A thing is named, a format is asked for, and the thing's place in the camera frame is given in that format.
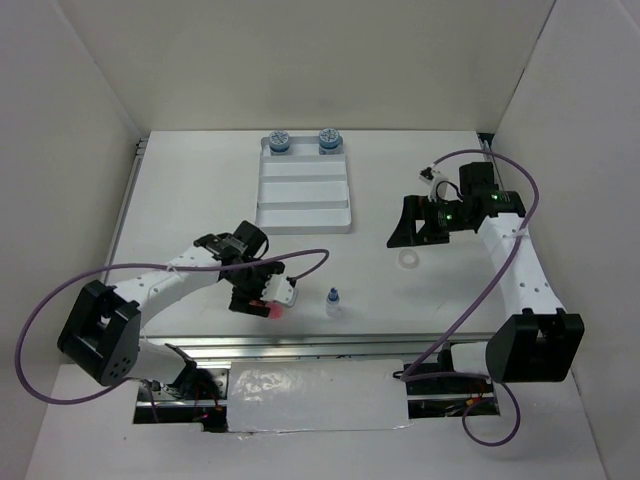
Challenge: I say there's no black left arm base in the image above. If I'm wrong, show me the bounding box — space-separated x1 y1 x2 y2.
137 363 230 418

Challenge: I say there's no clear tape roll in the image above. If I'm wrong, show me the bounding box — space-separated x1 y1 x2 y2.
398 248 420 269

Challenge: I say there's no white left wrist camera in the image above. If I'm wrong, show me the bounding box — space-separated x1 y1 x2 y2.
261 274 298 308

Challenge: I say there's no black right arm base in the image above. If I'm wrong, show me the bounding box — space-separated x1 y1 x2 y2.
405 362 494 400

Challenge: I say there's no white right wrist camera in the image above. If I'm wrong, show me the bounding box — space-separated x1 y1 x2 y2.
419 166 448 201

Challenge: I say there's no small blue capped bottle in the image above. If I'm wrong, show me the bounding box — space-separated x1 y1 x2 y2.
325 288 340 317

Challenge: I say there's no blue slime jar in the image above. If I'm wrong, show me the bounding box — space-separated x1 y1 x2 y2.
318 127 343 155
268 130 291 155

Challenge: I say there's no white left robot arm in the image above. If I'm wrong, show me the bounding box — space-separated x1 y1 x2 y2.
57 221 297 399

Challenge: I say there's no white foil covered panel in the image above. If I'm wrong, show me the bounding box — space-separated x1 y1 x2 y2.
227 359 410 433

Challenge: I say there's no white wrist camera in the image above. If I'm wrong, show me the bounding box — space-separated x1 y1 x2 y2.
261 274 298 308
419 166 448 201

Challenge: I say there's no white tiered organizer tray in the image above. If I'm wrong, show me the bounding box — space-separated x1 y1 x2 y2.
255 132 352 235

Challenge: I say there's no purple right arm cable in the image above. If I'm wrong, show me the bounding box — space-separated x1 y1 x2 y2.
401 149 541 447

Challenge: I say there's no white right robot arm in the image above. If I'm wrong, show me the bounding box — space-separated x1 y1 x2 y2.
387 162 585 392

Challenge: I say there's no pink capped glue stick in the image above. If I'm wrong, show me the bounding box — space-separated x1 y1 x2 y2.
249 300 284 319

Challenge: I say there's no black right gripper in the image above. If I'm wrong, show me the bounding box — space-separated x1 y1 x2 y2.
387 194 474 247

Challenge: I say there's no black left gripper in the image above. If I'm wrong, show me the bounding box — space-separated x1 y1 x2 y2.
225 260 284 317

